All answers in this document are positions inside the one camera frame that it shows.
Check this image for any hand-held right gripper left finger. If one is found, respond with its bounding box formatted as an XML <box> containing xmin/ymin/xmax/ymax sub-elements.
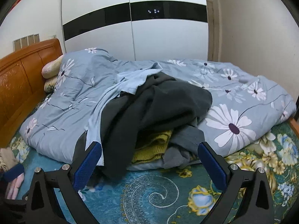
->
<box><xmin>24</xmin><ymin>141</ymin><xmax>103</xmax><ymax>224</ymax></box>

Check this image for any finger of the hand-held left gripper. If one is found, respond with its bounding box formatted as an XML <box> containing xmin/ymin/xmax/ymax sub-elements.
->
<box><xmin>0</xmin><ymin>163</ymin><xmax>25</xmax><ymax>183</ymax></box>

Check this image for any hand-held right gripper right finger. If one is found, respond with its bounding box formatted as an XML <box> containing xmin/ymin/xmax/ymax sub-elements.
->
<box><xmin>197</xmin><ymin>141</ymin><xmax>275</xmax><ymax>224</ymax></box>

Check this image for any light blue printed t-shirt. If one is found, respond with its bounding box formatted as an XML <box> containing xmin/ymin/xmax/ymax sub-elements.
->
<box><xmin>85</xmin><ymin>62</ymin><xmax>164</xmax><ymax>166</ymax></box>

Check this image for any pink cloth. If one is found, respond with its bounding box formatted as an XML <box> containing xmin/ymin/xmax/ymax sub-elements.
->
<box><xmin>5</xmin><ymin>173</ymin><xmax>26</xmax><ymax>200</ymax></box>

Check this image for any grey garment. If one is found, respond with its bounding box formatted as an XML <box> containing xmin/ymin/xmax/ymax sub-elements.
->
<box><xmin>162</xmin><ymin>125</ymin><xmax>206</xmax><ymax>169</ymax></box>

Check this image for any blue floral quilt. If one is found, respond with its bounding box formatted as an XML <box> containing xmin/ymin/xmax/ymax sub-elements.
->
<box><xmin>20</xmin><ymin>48</ymin><xmax>297</xmax><ymax>158</ymax></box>

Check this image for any yellow-green knit sweater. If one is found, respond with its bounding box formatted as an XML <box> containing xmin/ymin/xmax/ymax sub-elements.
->
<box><xmin>131</xmin><ymin>129</ymin><xmax>173</xmax><ymax>164</ymax></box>

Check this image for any teal floral blanket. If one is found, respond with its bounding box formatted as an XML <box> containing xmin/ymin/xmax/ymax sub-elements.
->
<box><xmin>7</xmin><ymin>93</ymin><xmax>299</xmax><ymax>224</ymax></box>

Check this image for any dark green garment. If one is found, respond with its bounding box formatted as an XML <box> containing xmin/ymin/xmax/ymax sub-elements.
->
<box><xmin>75</xmin><ymin>71</ymin><xmax>213</xmax><ymax>180</ymax></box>

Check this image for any floral pillow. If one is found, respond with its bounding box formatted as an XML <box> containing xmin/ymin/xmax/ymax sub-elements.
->
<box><xmin>44</xmin><ymin>76</ymin><xmax>59</xmax><ymax>94</ymax></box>
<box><xmin>41</xmin><ymin>57</ymin><xmax>63</xmax><ymax>78</ymax></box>

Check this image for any orange wooden headboard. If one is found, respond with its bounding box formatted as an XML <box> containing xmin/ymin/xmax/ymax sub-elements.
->
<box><xmin>0</xmin><ymin>38</ymin><xmax>63</xmax><ymax>148</ymax></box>

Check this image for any white wardrobe with black stripe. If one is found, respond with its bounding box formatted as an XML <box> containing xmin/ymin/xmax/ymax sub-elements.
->
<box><xmin>61</xmin><ymin>0</ymin><xmax>208</xmax><ymax>62</ymax></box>

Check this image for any red wall sticker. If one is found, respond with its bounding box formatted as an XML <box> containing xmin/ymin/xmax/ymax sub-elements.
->
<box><xmin>9</xmin><ymin>0</ymin><xmax>24</xmax><ymax>11</ymax></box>

